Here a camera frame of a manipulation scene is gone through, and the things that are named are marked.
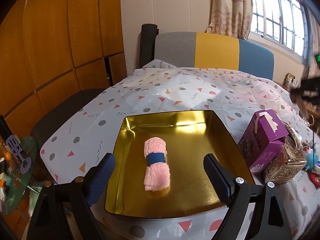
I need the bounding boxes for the purple cardboard box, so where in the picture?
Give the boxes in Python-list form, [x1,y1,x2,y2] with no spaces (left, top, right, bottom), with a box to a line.
[238,109,289,174]

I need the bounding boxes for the left beige curtain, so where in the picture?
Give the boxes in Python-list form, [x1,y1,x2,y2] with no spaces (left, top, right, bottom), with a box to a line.
[206,0,253,40]

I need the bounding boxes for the gold metal tray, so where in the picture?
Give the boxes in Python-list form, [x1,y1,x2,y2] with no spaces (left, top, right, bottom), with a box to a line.
[105,110,253,218]

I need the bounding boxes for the window with bars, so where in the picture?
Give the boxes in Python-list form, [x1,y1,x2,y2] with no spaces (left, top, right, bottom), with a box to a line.
[251,0,309,59]

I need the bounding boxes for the glass side table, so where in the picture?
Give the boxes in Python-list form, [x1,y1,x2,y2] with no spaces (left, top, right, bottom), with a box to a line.
[1,136,37,215]

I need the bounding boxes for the grey yellow blue sofa back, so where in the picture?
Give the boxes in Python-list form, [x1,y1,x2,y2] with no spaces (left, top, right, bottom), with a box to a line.
[154,31,274,80]

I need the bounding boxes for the black rolled mat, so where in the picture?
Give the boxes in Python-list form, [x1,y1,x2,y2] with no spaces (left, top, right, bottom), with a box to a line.
[139,23,159,68]

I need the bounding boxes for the patterned plastic tablecloth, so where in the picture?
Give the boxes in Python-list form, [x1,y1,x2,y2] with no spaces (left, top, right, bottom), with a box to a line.
[40,60,319,239]

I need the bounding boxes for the blue plush elephant toy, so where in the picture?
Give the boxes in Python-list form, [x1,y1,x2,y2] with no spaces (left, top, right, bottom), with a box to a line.
[304,148,318,172]

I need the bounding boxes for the packets on side table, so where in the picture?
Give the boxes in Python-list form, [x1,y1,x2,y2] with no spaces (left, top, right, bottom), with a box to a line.
[285,73,297,88]

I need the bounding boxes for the pink towel blue band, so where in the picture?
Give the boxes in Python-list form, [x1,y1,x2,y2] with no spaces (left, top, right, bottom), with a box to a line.
[143,136,171,192]

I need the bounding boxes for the ornate golden tissue box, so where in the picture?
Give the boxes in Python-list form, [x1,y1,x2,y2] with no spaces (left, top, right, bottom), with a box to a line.
[264,121,306,184]

